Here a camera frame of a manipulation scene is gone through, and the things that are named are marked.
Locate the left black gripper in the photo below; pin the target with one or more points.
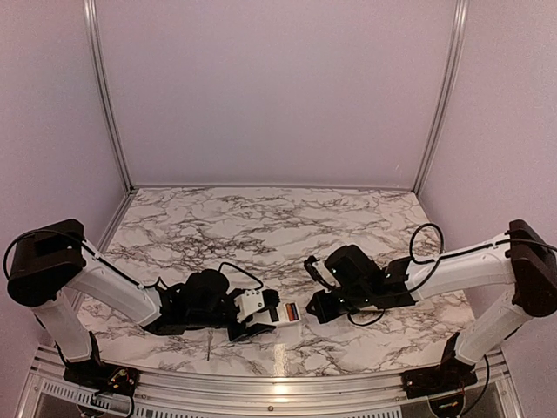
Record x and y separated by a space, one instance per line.
256 328

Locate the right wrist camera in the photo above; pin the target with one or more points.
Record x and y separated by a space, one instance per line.
309 266

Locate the small white AC remote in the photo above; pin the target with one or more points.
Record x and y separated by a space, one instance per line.
423 306

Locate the clear handle screwdriver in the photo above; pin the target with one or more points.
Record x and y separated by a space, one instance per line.
209 344

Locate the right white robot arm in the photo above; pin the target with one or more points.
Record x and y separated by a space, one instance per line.
518 258

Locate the orange battery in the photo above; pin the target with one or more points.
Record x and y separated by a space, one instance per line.
289 312

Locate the white remote control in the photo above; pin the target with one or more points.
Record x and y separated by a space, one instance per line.
283 320

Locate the front aluminium rail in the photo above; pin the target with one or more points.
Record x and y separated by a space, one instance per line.
176 394

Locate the right aluminium frame post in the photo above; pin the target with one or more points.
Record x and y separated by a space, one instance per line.
450 74

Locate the purple battery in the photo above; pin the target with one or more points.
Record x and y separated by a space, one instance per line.
295 311

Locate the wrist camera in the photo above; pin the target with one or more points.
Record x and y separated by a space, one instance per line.
252 301
309 266

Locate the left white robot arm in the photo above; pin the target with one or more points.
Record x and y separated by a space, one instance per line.
40 264

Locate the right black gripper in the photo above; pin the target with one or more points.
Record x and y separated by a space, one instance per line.
324 311

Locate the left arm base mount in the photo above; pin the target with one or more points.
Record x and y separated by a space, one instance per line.
104 377

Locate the aluminium frame post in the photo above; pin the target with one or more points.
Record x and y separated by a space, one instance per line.
450 74
94 38

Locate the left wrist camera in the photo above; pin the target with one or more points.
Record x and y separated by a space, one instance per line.
252 301

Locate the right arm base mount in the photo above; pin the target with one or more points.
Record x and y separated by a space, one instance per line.
450 374

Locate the left aluminium frame post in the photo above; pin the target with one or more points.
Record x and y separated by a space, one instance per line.
94 38

